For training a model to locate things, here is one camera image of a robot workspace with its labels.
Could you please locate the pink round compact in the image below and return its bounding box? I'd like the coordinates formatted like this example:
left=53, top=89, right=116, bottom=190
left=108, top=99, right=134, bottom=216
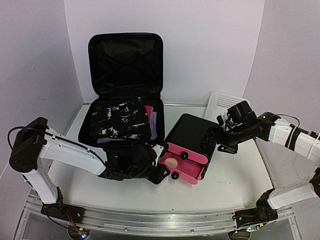
left=165, top=157, right=178, bottom=168

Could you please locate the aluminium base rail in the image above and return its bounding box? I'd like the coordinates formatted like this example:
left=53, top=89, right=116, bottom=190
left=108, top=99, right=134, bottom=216
left=14, top=190, right=300, bottom=240

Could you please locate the black white patterned pouch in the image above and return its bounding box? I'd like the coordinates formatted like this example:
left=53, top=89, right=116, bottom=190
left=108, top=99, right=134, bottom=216
left=90, top=100, right=152, bottom=140

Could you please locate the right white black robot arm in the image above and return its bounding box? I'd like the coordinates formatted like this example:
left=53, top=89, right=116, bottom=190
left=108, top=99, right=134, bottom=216
left=202, top=100, right=320, bottom=232

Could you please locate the purple folded cloth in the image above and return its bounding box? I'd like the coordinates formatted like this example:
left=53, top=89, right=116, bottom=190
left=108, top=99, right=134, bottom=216
left=97, top=111, right=158, bottom=144

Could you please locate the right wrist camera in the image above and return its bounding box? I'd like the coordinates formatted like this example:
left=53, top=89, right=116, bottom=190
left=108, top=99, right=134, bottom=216
left=216, top=113, right=230, bottom=128

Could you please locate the black pouch with pink end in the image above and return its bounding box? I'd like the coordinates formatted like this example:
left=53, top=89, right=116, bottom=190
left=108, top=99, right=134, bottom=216
left=164, top=113, right=219, bottom=167

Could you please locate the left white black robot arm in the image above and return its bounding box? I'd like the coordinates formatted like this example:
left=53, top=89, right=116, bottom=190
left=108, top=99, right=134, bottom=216
left=8, top=117, right=170, bottom=223

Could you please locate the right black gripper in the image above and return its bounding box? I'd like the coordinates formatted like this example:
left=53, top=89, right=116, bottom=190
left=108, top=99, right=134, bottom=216
left=200, top=123, right=251, bottom=155

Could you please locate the red folded cloth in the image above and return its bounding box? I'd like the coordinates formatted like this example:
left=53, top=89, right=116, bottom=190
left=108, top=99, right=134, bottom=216
left=145, top=105, right=154, bottom=121

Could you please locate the dark blue round tin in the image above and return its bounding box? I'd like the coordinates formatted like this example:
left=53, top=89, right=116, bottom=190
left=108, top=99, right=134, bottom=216
left=118, top=105, right=131, bottom=118

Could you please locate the black ribbed hard-shell suitcase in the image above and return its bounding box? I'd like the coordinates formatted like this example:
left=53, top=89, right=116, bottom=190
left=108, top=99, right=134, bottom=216
left=78, top=32, right=165, bottom=148

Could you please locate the white perforated plastic basket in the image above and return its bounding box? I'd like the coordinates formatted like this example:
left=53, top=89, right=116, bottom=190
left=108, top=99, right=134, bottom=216
left=204, top=91, right=251, bottom=123

